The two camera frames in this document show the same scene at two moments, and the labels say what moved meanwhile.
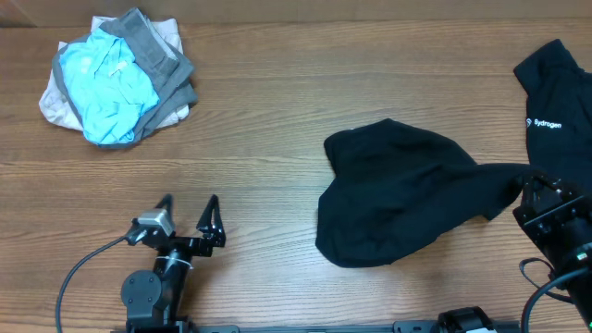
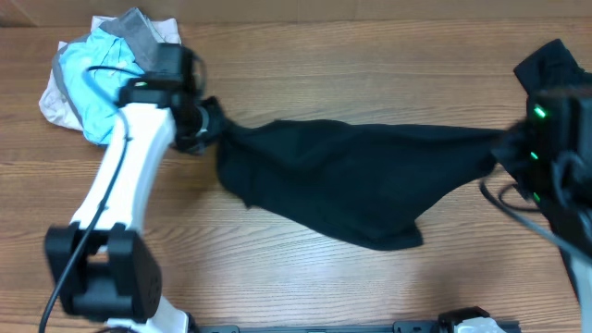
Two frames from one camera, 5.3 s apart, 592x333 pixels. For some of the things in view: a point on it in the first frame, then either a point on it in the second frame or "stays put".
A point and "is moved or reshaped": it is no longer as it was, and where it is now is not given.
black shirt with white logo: x=558 y=113 stays put
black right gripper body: x=563 y=225 -> x=514 y=151
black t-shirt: x=395 y=188 is moved or reshaped
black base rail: x=309 y=328 stays put
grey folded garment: x=167 y=70 stays put
